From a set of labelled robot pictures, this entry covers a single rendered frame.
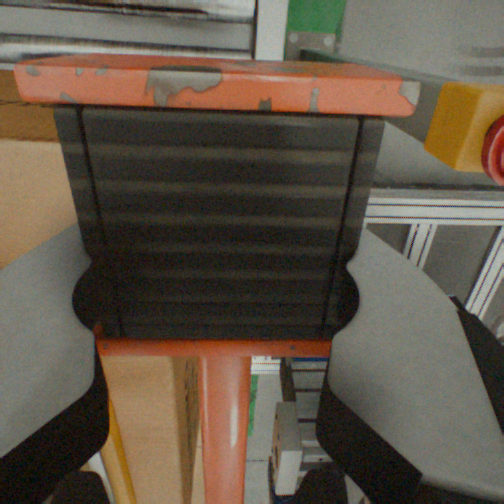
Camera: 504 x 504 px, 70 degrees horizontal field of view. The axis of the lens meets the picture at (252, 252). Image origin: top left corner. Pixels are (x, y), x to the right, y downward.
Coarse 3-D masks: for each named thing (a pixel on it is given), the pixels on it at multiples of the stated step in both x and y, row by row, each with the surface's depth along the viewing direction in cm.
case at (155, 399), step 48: (0, 96) 35; (0, 144) 23; (48, 144) 23; (0, 192) 24; (48, 192) 25; (0, 240) 26; (144, 384) 35; (192, 384) 55; (144, 432) 39; (192, 432) 57; (144, 480) 44; (192, 480) 60
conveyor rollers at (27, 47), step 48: (0, 0) 61; (48, 0) 61; (96, 0) 61; (144, 0) 62; (192, 0) 62; (240, 0) 62; (0, 48) 64; (48, 48) 65; (96, 48) 65; (144, 48) 66; (192, 48) 67
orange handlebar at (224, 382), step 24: (216, 360) 14; (240, 360) 14; (216, 384) 14; (240, 384) 14; (216, 408) 15; (240, 408) 15; (216, 432) 16; (240, 432) 16; (216, 456) 17; (240, 456) 17; (216, 480) 18; (240, 480) 18
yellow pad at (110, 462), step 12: (108, 444) 37; (120, 444) 39; (96, 456) 37; (108, 456) 38; (120, 456) 39; (96, 468) 38; (108, 468) 39; (120, 468) 39; (108, 480) 39; (120, 480) 40; (108, 492) 40; (120, 492) 41; (132, 492) 44
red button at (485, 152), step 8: (496, 120) 30; (488, 128) 30; (496, 128) 27; (488, 136) 28; (496, 136) 27; (488, 144) 28; (496, 144) 28; (488, 152) 28; (496, 152) 28; (488, 160) 28; (496, 160) 28; (488, 168) 29; (496, 168) 29; (488, 176) 30; (496, 176) 29
